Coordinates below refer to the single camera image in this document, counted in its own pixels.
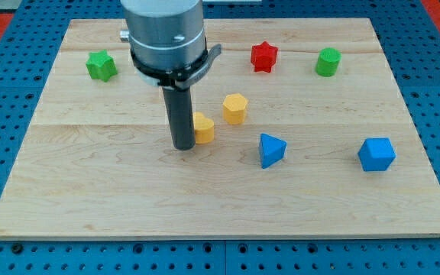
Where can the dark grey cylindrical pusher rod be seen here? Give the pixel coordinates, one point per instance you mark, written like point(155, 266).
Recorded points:
point(180, 117)

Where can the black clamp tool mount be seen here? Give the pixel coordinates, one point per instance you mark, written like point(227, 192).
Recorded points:
point(181, 78)

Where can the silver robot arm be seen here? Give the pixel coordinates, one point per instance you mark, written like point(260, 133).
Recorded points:
point(169, 49)

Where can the yellow heart block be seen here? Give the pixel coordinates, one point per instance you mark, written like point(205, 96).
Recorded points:
point(204, 128)

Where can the yellow hexagon block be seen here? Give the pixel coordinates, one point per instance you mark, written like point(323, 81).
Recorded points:
point(235, 109)

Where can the green star block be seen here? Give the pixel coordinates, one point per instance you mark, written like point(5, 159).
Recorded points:
point(101, 65)

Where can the red star block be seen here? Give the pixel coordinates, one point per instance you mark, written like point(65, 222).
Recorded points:
point(263, 57)

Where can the blue triangle block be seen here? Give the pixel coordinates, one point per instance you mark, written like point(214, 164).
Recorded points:
point(271, 150)

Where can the light wooden board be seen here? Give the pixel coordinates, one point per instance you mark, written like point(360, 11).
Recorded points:
point(97, 162)

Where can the green cylinder block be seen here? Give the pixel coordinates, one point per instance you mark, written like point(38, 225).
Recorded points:
point(327, 62)

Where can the blue cube block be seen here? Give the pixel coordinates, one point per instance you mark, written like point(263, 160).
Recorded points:
point(376, 154)

